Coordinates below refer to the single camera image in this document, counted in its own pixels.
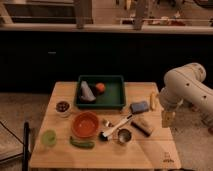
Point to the small bowl with dark contents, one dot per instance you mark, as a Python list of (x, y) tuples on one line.
[(62, 109)]

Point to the green plastic tray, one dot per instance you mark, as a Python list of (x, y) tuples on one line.
[(112, 98)]

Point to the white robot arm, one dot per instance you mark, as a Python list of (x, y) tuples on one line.
[(184, 83)]

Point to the green pepper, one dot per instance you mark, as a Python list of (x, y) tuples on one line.
[(81, 144)]

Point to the light green cup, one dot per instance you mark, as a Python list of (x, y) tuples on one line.
[(48, 138)]

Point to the black chair frame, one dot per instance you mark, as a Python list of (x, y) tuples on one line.
[(25, 149)]

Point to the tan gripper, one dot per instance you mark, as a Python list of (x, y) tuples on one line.
[(167, 118)]

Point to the red bowl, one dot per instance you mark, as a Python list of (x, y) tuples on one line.
[(85, 125)]

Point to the grey crumpled cloth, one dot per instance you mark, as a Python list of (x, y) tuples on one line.
[(86, 93)]

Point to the metal cup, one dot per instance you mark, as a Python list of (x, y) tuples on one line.
[(124, 136)]

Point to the wooden block with dark side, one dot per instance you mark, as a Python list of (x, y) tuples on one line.
[(143, 126)]

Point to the blue sponge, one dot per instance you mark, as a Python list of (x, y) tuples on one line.
[(139, 107)]

